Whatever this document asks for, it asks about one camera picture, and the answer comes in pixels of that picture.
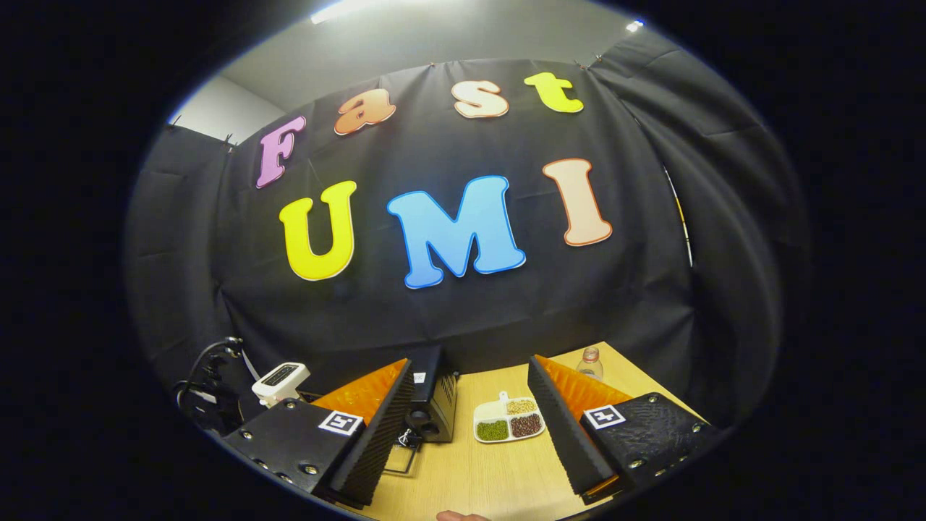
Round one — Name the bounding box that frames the clear bottle with red label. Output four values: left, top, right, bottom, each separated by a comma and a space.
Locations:
576, 346, 606, 382

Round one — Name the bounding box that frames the white divided plate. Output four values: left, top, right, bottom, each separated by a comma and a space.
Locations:
473, 391, 547, 444

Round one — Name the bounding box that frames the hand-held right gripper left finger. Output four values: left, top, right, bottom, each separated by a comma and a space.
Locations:
221, 357, 418, 509

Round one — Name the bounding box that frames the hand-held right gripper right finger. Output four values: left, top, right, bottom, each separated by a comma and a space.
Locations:
527, 354, 724, 506

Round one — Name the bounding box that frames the black electric oven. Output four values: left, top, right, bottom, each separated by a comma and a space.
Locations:
382, 344, 461, 480

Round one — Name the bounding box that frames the white electronic device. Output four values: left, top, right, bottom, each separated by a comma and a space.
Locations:
251, 362, 311, 409

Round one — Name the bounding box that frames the black cable tangle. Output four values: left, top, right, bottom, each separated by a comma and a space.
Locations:
172, 336, 250, 435

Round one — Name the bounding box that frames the black backdrop cloth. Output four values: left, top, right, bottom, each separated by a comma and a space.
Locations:
123, 29, 811, 435

